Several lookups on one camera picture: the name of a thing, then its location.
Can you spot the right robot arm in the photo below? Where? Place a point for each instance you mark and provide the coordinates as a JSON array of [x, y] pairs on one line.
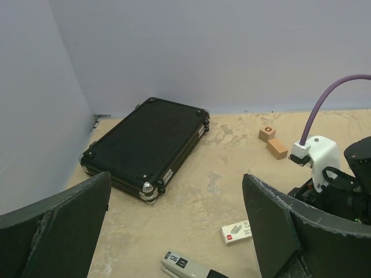
[[357, 156]]

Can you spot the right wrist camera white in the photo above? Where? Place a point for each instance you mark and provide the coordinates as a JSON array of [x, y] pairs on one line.
[[318, 152]]

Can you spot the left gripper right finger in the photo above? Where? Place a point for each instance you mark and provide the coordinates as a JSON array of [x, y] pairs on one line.
[[294, 239]]

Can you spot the grey metal stapler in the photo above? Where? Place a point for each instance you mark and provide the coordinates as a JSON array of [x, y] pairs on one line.
[[177, 265]]

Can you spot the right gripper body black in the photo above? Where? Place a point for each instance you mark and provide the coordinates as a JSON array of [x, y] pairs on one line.
[[342, 197]]

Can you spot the plain wooden block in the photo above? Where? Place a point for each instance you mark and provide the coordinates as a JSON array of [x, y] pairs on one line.
[[277, 149]]

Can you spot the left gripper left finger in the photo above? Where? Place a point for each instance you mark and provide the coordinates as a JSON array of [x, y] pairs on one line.
[[56, 236]]

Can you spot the wooden cube with circle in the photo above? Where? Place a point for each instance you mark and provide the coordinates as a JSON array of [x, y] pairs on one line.
[[266, 133]]

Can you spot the black hard case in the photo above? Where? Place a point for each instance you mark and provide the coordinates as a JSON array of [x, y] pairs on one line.
[[146, 149]]

